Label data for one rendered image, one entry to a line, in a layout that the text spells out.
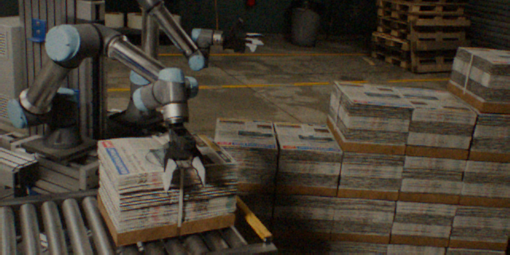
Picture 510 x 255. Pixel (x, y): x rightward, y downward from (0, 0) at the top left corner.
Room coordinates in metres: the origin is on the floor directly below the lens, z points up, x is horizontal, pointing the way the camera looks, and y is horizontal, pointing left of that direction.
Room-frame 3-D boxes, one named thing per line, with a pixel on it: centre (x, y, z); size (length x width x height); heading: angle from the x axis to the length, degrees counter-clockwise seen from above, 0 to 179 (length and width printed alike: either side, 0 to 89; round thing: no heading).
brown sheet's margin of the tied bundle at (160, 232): (1.50, 0.38, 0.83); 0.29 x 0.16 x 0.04; 29
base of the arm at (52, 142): (2.04, 0.81, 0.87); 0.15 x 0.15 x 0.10
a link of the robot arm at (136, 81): (2.49, 0.59, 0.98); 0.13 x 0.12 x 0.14; 0
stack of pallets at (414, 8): (8.94, -2.48, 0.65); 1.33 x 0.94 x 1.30; 122
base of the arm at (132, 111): (2.49, 0.59, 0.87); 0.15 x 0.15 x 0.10
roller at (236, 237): (1.63, 0.11, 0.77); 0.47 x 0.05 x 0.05; 28
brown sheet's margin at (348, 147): (2.43, -0.50, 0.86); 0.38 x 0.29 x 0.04; 7
